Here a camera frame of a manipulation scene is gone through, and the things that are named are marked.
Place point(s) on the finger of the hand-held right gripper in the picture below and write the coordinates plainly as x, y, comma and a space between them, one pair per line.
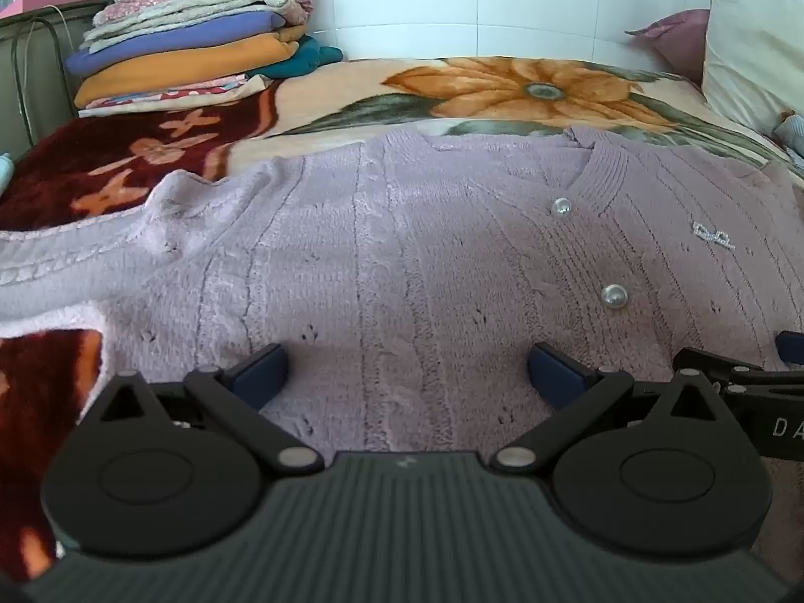
791, 347
713, 365

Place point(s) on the lilac knitted cardigan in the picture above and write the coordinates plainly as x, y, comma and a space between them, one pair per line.
402, 251

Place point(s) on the blue striped cloth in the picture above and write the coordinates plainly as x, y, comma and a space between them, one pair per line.
792, 135

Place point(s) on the floral printed blanket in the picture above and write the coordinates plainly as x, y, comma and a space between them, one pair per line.
352, 97

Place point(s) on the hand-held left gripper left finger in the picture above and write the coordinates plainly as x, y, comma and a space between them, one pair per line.
262, 369

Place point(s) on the pink pillow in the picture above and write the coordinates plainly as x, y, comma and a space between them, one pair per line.
681, 41

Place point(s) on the white pillow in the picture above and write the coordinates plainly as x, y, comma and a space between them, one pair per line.
754, 44

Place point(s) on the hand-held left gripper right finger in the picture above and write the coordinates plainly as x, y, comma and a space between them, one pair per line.
554, 369

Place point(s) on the light blue folded cloth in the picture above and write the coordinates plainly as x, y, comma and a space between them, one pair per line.
5, 171

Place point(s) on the stack of folded clothes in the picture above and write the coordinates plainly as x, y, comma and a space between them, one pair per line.
188, 44

